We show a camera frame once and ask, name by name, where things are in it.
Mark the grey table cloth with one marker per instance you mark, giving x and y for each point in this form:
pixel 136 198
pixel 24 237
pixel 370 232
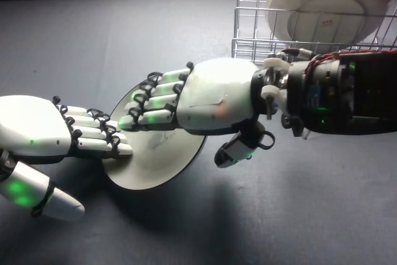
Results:
pixel 279 200

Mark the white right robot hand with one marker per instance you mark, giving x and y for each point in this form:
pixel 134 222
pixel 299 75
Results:
pixel 217 97

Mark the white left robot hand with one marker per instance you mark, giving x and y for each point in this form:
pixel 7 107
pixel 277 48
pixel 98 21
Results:
pixel 31 128

